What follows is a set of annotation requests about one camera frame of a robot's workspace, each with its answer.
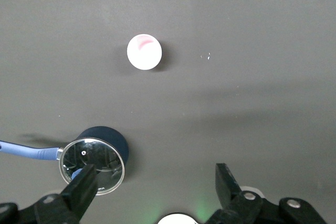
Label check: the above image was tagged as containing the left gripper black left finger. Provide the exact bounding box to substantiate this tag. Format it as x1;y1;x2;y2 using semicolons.
0;163;98;224

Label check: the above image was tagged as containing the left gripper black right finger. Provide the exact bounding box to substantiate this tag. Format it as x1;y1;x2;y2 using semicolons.
206;163;329;224

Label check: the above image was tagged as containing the pink plastic cup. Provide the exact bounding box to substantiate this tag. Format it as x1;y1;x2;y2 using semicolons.
127;34;163;71

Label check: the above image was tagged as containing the glass saucepan lid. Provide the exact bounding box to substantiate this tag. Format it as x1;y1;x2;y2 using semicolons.
59;137;125;196

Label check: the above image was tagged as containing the dark blue saucepan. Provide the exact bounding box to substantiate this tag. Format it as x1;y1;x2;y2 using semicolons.
0;126;130;173

